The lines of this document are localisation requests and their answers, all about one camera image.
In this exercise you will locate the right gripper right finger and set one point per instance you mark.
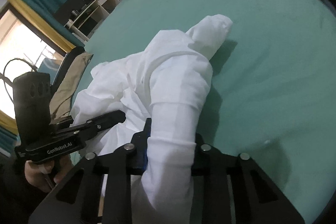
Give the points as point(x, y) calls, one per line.
point(236, 190)

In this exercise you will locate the black camera module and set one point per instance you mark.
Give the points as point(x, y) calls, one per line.
point(31, 97)

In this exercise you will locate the white t-shirt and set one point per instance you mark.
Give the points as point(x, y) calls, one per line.
point(168, 82)

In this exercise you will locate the white desk shelf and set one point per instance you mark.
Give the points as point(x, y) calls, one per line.
point(85, 23)

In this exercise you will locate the beige trousers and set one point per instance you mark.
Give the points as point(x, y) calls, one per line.
point(60, 104)

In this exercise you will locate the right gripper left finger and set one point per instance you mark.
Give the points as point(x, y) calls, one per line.
point(98, 188)

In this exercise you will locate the teal and yellow curtain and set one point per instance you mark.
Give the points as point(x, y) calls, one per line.
point(40, 14)

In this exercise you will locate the green bed sheet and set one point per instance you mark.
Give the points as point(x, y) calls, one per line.
point(273, 89)

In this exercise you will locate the left hand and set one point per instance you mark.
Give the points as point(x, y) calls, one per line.
point(38, 175)

